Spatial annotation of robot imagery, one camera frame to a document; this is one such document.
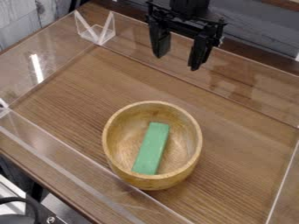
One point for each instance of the green rectangular block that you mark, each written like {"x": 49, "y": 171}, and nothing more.
{"x": 151, "y": 150}

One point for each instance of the black metal table frame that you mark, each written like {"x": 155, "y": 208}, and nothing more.
{"x": 27, "y": 203}

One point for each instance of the brown wooden bowl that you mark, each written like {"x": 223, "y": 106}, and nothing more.
{"x": 123, "y": 135}

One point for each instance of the clear acrylic tray wall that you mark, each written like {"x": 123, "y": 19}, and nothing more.
{"x": 75, "y": 178}

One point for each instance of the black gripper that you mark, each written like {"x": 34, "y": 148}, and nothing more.
{"x": 186, "y": 17}

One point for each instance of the clear acrylic corner bracket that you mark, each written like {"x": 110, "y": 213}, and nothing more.
{"x": 95, "y": 33}

